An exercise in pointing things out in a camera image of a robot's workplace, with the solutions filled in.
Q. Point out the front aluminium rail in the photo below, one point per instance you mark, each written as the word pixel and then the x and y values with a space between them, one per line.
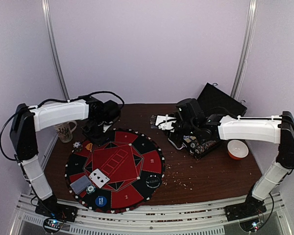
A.
pixel 206 218

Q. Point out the back right chip row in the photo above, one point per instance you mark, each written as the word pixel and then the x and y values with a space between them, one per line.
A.
pixel 201 147

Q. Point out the clear dealer button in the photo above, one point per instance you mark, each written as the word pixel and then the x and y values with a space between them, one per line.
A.
pixel 153 181

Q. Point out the black poker chip case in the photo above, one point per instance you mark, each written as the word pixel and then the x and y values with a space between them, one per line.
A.
pixel 215 104

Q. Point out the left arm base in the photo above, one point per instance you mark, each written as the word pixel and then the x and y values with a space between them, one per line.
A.
pixel 57 211

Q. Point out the aluminium frame post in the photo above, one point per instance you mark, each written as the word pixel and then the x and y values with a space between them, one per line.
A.
pixel 53 47
pixel 247 43

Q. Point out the white floral mug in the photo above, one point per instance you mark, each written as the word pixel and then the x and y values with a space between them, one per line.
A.
pixel 65 130

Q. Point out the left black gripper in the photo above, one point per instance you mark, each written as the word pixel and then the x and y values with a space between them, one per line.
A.
pixel 99 141

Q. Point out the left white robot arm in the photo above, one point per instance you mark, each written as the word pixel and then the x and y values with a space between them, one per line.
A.
pixel 28 121

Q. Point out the dealt playing card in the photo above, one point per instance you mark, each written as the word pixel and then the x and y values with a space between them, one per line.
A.
pixel 79 185
pixel 85 178

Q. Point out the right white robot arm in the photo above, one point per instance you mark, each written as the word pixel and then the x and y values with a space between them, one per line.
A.
pixel 225 126

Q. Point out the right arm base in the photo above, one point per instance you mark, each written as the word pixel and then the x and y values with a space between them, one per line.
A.
pixel 243 210

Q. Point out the round red black poker mat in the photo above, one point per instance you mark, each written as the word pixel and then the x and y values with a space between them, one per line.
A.
pixel 126 158

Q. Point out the left aluminium frame post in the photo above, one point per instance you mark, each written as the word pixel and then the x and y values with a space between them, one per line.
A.
pixel 53 47

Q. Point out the poker chip stack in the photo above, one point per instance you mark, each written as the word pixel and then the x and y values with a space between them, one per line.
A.
pixel 90 189
pixel 77 146

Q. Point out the chip row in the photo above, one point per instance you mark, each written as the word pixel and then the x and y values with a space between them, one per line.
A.
pixel 201 147
pixel 199 155

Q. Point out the face-up spades card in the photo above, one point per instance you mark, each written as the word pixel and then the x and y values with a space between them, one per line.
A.
pixel 98 178

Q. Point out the blue small blind button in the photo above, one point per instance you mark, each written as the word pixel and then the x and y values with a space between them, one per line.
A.
pixel 101 201

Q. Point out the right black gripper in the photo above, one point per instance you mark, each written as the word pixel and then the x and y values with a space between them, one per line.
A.
pixel 177 126

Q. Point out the orange white bowl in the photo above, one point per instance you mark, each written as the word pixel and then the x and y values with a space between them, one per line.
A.
pixel 237 149

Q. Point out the boxed card decks in case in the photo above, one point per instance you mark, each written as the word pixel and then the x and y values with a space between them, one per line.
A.
pixel 189 139

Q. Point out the front right chip row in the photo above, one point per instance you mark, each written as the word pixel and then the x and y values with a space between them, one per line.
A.
pixel 199 155

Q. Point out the right aluminium frame post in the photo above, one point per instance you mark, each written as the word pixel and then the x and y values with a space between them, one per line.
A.
pixel 247 43

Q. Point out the orange big blind button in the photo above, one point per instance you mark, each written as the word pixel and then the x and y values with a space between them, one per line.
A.
pixel 89 146

